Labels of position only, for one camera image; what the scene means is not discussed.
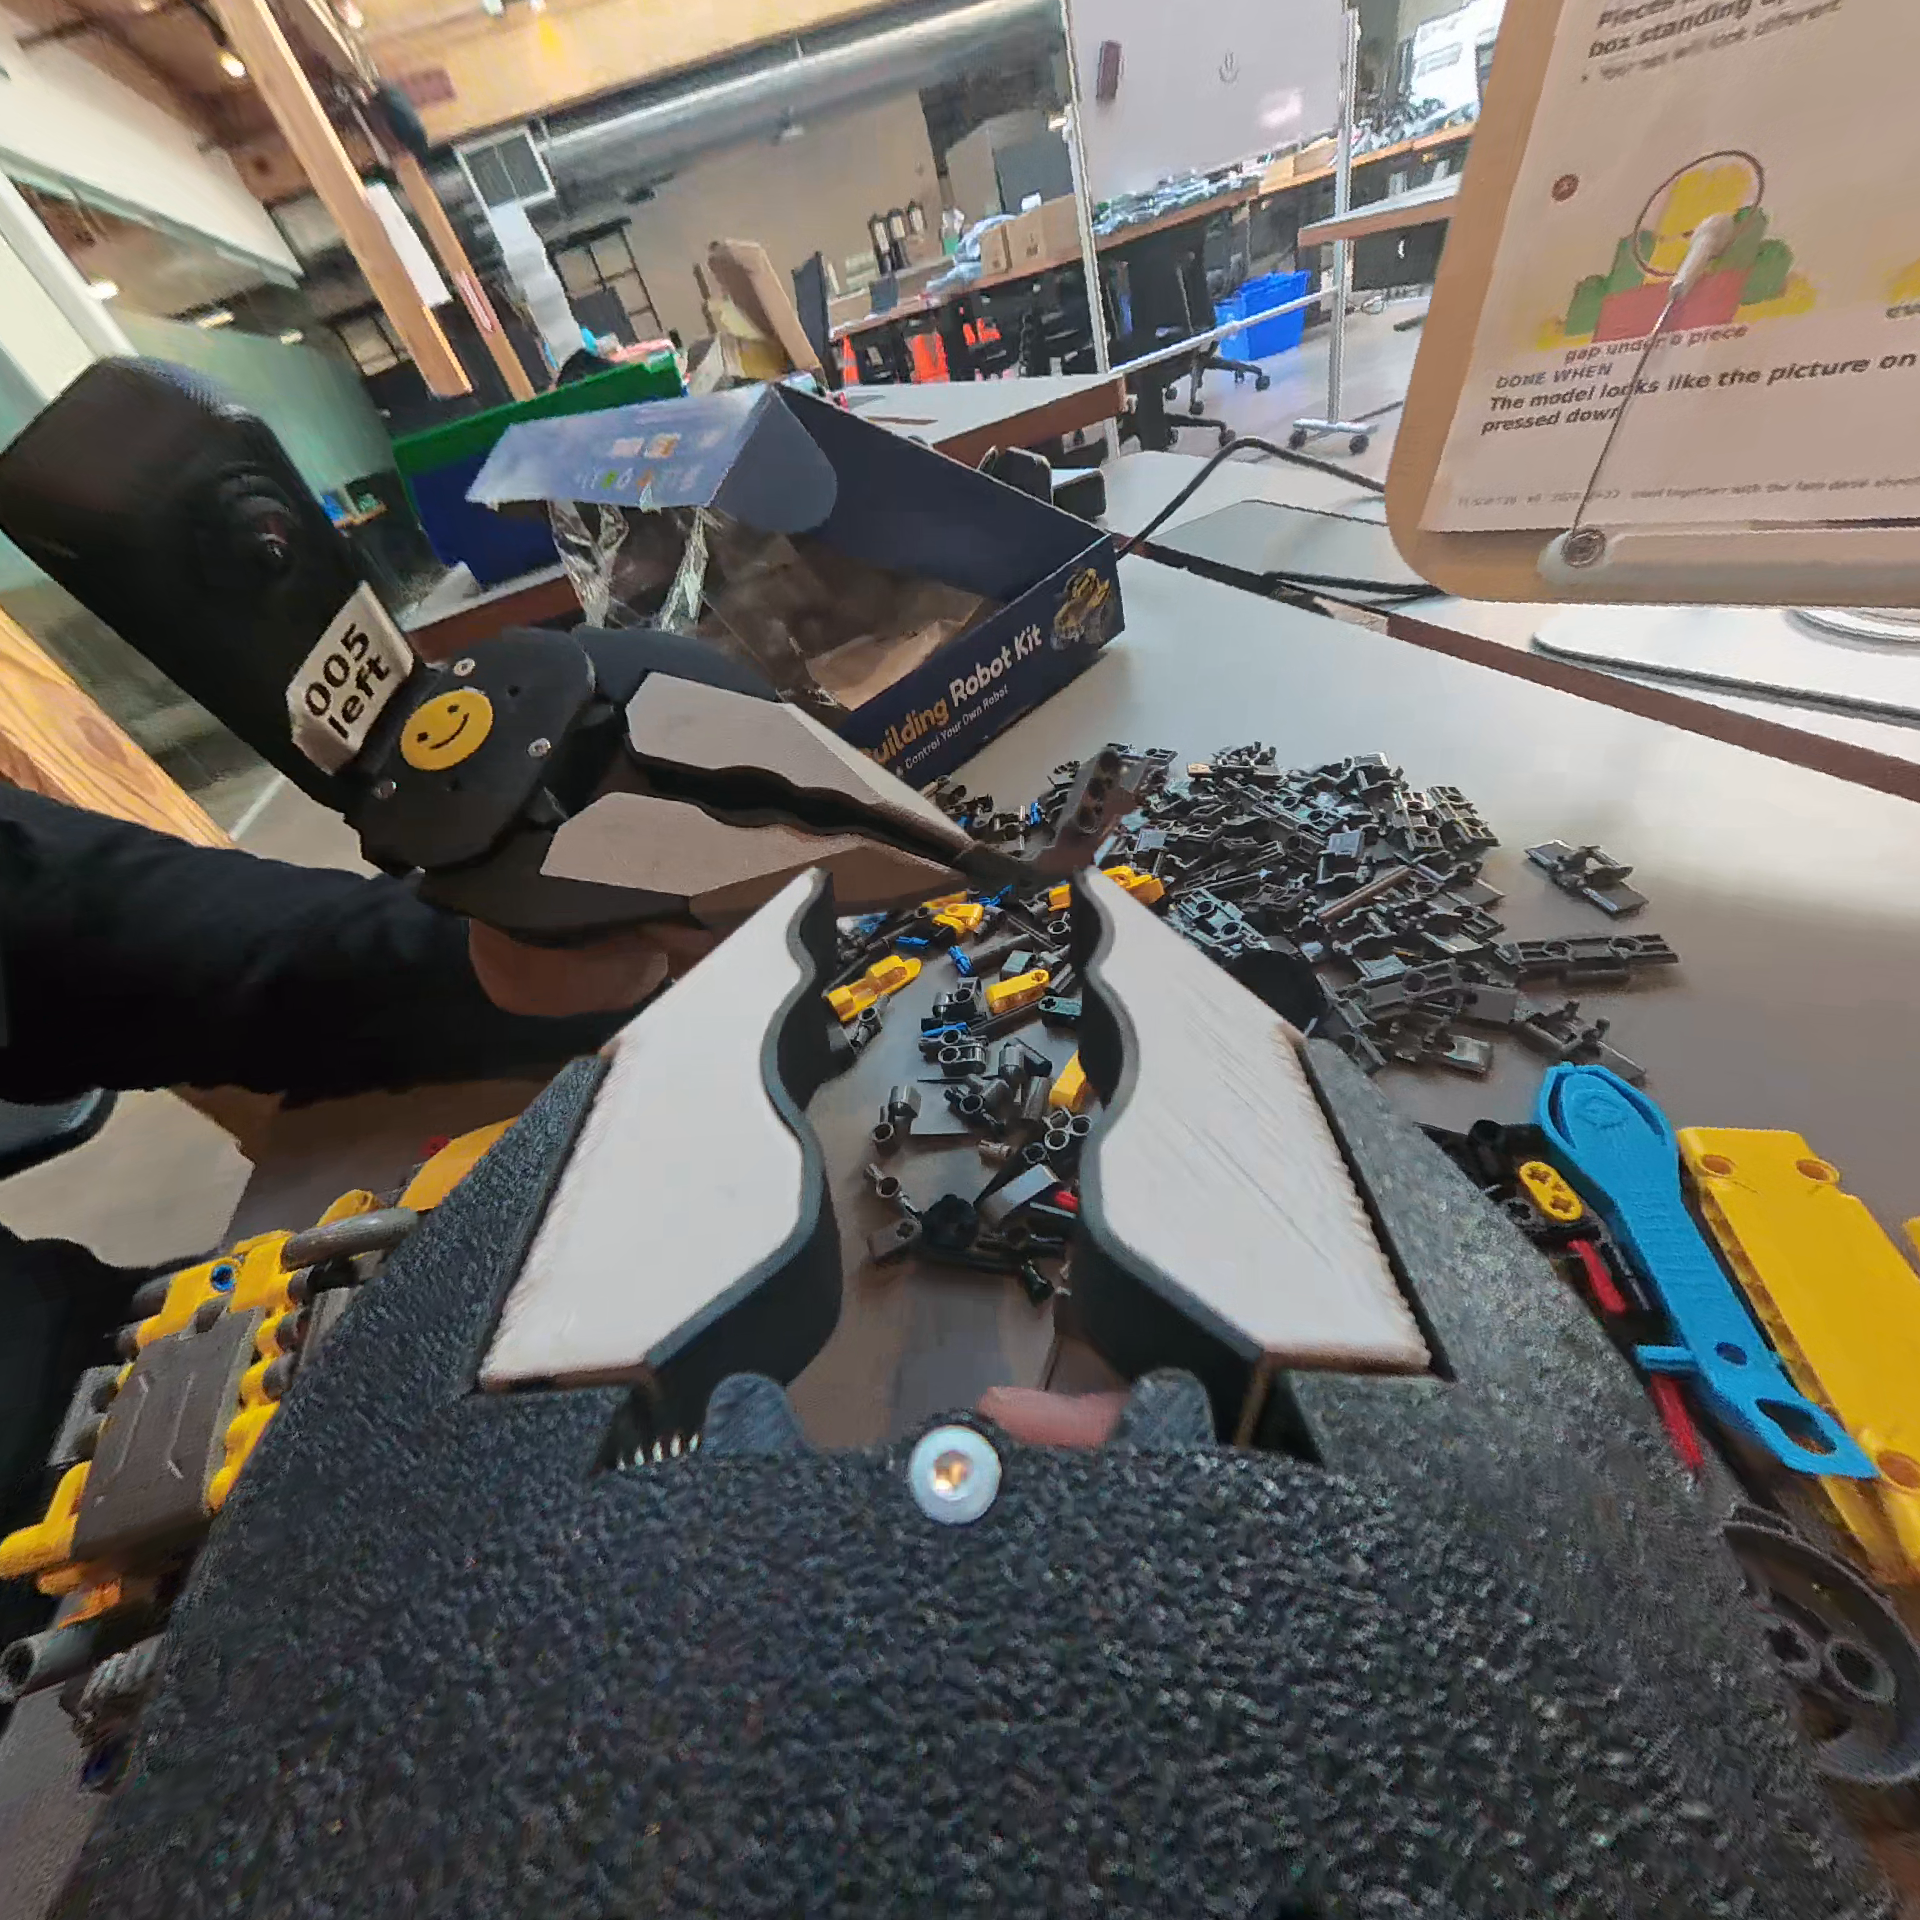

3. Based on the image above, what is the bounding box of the blue storage crate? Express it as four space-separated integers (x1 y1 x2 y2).
1215 269 1313 361

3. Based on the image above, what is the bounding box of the clear plastic bag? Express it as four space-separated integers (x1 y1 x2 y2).
546 503 975 713

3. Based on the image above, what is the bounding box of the person's left hand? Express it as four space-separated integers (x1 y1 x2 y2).
469 915 717 1025

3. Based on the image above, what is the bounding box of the mobile whiteboard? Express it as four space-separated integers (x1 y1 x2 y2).
1063 0 1373 452

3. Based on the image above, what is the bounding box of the pile of black track links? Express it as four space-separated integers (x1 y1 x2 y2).
920 743 1682 1082

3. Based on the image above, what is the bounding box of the silver air duct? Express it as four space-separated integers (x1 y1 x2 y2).
538 0 1067 167

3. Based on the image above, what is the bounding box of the partly built yellow robot vehicle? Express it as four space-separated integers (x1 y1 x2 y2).
0 1119 512 1741

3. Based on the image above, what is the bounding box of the black cable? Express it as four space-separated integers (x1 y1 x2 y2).
1117 434 1449 608

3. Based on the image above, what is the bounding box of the pale desk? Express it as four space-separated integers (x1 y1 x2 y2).
1094 451 1920 775

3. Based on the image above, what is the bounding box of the grey toothed wheel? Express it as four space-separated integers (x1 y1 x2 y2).
1720 1507 1920 1788

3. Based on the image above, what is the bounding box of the grey desk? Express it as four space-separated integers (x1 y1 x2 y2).
224 551 1920 1920

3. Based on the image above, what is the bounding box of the long yellow panel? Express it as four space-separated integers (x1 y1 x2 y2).
1677 1125 1920 1593

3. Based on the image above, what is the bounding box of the black office chair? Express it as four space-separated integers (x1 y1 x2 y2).
1123 225 1277 443

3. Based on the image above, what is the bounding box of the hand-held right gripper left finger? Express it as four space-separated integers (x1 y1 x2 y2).
478 866 846 1427

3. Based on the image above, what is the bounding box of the blue brick separator tool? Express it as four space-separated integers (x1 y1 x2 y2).
1528 1064 1877 1479

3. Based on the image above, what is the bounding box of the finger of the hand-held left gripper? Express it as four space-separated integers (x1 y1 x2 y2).
537 791 975 909
623 672 1040 887

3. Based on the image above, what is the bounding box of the blue bin with green lid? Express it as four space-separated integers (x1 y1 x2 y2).
392 353 683 587

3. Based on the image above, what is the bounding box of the blue cardboard kit box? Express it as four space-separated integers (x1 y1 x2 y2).
463 381 1126 781

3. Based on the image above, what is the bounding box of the person's left forearm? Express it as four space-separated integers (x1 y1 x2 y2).
0 780 647 1114

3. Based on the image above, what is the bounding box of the instruction sheet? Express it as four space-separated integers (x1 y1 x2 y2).
1416 0 1920 536

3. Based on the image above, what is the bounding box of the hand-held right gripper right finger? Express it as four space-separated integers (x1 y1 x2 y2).
1064 866 1437 1445

